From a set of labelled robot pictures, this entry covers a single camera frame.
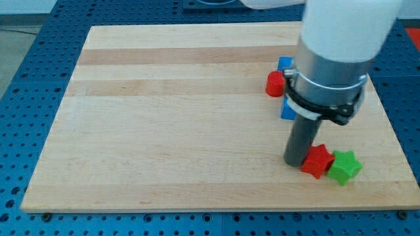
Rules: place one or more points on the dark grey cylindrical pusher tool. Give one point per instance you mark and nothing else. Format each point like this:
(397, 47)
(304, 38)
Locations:
(300, 140)

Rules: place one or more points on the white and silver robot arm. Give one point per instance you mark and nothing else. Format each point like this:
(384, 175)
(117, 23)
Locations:
(337, 46)

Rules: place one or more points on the blue block lower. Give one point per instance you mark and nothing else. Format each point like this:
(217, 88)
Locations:
(287, 112)

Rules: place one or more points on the red star block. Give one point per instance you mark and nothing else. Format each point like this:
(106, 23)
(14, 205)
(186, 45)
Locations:
(318, 161)

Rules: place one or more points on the green star block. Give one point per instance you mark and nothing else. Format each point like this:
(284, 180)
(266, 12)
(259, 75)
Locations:
(344, 167)

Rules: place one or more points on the red cylinder block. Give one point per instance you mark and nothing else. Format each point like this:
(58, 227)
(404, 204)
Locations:
(275, 84)

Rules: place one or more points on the blue cube block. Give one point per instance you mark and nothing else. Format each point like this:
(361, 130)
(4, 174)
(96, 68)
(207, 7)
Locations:
(284, 62)

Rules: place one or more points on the wooden board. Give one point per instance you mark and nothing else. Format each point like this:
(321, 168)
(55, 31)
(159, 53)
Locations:
(175, 118)

